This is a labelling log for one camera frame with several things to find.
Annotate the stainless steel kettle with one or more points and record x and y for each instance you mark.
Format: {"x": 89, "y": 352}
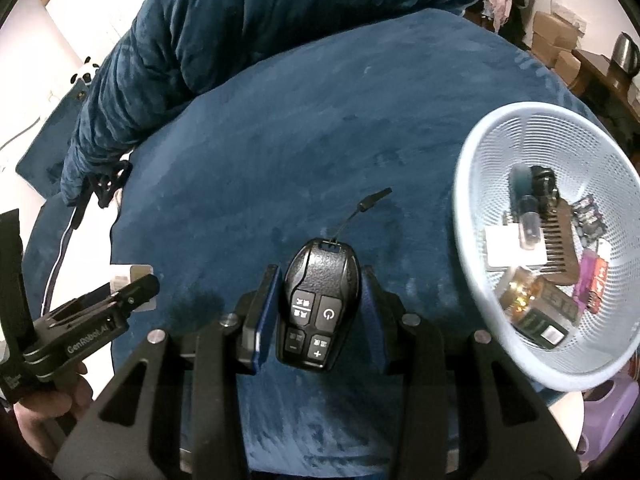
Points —
{"x": 626, "y": 55}

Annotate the black bag strap clip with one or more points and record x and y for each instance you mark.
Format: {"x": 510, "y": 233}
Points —
{"x": 105, "y": 186}

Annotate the red and white lighter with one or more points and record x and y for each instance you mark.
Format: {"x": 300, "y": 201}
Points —
{"x": 597, "y": 285}

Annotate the dark blue plush blanket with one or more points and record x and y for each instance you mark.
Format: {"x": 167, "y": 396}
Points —
{"x": 174, "y": 51}

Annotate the pack of blue batteries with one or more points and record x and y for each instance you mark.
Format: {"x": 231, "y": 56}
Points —
{"x": 587, "y": 220}

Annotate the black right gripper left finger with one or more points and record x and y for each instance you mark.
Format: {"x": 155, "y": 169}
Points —
{"x": 172, "y": 410}

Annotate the blue plush table cover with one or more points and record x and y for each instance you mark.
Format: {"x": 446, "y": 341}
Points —
{"x": 357, "y": 133}

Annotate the purple plastic stool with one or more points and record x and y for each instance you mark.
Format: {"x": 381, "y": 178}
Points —
{"x": 606, "y": 409}

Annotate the purple lighter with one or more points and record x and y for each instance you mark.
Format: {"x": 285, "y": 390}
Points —
{"x": 581, "y": 290}

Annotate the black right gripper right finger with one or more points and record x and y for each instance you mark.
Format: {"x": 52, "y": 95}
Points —
{"x": 469, "y": 413}

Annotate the brown wooden comb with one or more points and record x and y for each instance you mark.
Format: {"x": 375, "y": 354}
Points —
{"x": 562, "y": 267}

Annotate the light blue mesh basket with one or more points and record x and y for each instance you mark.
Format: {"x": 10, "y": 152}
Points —
{"x": 586, "y": 161}

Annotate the black oval key fob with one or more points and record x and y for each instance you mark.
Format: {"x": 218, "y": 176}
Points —
{"x": 544, "y": 186}

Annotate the stacked cardboard boxes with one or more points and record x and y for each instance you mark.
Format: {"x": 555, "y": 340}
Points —
{"x": 554, "y": 41}

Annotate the person's left hand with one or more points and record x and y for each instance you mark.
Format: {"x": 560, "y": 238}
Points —
{"x": 34, "y": 411}

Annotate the clear gold perfume bottle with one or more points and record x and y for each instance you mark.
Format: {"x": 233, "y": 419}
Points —
{"x": 536, "y": 308}

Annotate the white card in basket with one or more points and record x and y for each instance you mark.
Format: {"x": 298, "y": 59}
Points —
{"x": 503, "y": 249}

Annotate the black cylindrical tube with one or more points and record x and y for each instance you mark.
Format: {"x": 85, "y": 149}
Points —
{"x": 524, "y": 206}

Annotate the white wall charger plug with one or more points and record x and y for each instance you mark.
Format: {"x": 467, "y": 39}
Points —
{"x": 136, "y": 286}

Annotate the black remote key fob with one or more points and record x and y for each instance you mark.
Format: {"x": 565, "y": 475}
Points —
{"x": 322, "y": 293}

